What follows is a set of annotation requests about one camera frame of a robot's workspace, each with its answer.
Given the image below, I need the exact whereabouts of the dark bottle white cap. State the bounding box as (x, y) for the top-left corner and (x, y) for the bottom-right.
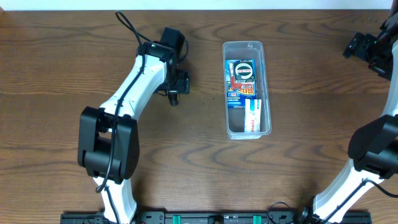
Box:
(167, 91), (180, 106)

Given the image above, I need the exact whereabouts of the blue Kool Fever box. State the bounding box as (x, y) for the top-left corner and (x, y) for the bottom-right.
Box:
(224, 59), (257, 109)

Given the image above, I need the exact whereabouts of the white green Panadol box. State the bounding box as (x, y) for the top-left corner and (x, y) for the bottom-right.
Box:
(244, 98), (262, 133)

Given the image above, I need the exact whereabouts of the red Panadol box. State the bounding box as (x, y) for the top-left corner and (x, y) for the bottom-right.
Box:
(229, 60), (256, 90)

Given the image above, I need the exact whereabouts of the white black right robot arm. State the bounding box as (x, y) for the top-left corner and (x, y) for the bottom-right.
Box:
(296, 1), (397, 223)

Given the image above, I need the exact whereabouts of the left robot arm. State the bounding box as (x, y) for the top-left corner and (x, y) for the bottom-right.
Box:
(77, 27), (190, 223)

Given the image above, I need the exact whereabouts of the clear plastic container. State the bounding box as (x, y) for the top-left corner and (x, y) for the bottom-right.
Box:
(223, 41), (272, 139)

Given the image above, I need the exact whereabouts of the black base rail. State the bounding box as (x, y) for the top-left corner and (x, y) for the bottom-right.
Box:
(60, 210), (373, 224)

